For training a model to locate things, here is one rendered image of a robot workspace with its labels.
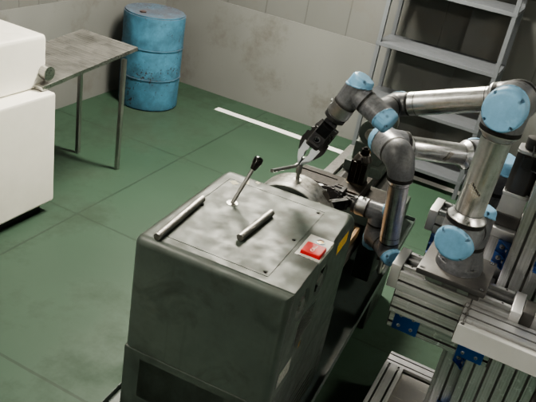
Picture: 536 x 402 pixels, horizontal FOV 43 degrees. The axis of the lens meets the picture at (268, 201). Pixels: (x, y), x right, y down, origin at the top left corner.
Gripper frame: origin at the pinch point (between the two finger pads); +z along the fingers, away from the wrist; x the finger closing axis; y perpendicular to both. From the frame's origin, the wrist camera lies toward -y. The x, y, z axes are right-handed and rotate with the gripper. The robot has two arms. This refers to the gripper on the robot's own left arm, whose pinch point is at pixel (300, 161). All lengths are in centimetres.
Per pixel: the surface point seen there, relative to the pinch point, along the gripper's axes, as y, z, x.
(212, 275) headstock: -57, 13, -5
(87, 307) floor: 41, 168, 47
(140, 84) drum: 290, 200, 182
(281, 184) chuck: 5.8, 14.9, 1.2
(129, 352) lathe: -57, 57, 1
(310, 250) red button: -33.7, 1.7, -21.1
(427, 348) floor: 120, 104, -105
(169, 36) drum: 303, 152, 185
